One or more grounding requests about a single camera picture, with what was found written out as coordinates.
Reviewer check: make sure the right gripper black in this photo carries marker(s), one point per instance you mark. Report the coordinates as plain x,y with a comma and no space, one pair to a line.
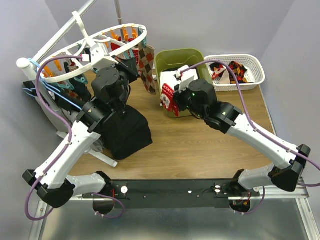
178,96

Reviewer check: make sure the black garment pile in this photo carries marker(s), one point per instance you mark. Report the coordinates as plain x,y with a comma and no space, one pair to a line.
128,135

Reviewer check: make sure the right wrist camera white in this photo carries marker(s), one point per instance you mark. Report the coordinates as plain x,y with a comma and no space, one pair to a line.
185,78

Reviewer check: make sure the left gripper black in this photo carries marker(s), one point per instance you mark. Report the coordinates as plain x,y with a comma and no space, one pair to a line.
129,66

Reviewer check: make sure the white round sock hanger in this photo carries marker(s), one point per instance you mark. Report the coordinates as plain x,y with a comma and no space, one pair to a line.
75,51

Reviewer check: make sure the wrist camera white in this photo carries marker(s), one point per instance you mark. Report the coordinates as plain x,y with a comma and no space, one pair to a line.
185,78
99,56

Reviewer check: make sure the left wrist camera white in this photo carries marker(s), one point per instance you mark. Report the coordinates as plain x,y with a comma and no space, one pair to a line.
99,56

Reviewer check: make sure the white perforated basket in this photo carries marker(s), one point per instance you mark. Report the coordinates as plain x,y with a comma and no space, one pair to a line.
254,75

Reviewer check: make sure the brown argyle sock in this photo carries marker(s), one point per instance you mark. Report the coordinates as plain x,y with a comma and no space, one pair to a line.
146,55

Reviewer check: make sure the white drying rack stand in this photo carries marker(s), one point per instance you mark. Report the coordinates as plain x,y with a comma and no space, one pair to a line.
29,67

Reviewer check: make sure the red santa sock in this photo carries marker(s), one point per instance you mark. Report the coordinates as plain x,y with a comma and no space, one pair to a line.
167,99

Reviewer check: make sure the red sock with grey toe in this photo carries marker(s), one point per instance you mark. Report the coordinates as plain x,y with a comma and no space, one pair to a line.
225,78

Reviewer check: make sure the argyle sock red yellow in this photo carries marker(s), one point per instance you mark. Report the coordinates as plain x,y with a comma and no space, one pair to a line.
217,69
239,71

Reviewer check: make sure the aluminium frame rail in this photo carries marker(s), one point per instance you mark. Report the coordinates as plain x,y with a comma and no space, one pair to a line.
267,213

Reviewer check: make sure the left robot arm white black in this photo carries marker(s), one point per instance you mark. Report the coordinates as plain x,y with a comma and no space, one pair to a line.
98,116

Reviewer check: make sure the white folded cloth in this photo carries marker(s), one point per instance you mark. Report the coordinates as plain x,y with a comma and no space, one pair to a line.
168,77

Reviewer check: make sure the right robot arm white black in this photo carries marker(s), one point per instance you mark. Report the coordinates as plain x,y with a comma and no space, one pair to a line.
288,160

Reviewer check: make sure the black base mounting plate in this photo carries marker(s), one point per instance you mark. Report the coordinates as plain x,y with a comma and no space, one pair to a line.
174,193

